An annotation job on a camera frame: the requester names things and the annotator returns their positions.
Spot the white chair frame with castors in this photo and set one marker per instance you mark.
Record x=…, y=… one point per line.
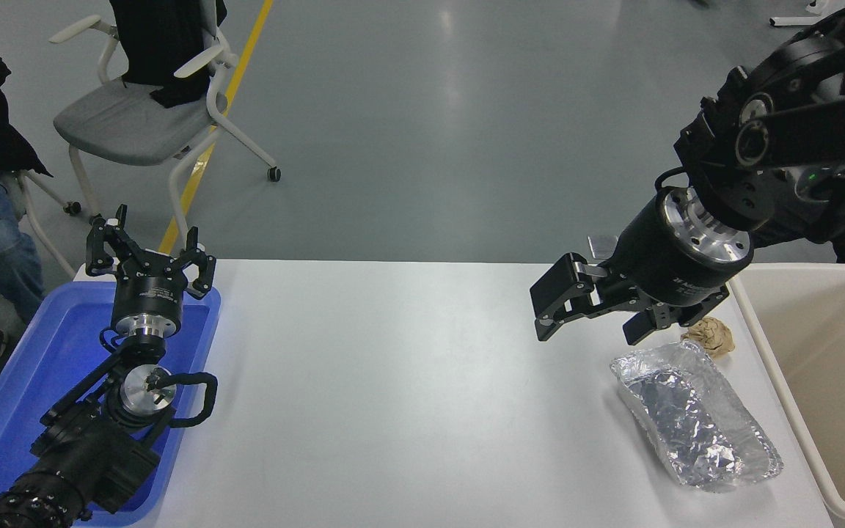
x=45, y=235

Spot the white stand base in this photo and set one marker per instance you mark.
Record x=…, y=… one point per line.
x=796, y=20

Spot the foil tray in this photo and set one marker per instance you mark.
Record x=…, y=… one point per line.
x=694, y=418

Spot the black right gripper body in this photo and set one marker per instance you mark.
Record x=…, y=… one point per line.
x=657, y=257

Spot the crumpled tan paper ball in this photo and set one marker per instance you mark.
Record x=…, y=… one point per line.
x=712, y=337

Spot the large pale bin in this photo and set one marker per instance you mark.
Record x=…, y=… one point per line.
x=833, y=381

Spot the black garment on chair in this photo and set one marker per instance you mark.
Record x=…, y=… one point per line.
x=162, y=44

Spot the grey chair with white frame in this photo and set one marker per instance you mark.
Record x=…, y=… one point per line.
x=118, y=125

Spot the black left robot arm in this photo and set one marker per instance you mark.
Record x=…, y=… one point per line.
x=92, y=455

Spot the blue plastic tray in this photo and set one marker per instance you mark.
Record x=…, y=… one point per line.
x=34, y=367

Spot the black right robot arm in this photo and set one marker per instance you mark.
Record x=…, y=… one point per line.
x=796, y=125

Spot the metal floor plate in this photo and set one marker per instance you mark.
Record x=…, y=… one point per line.
x=600, y=246

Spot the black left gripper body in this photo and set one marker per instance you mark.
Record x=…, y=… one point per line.
x=148, y=293

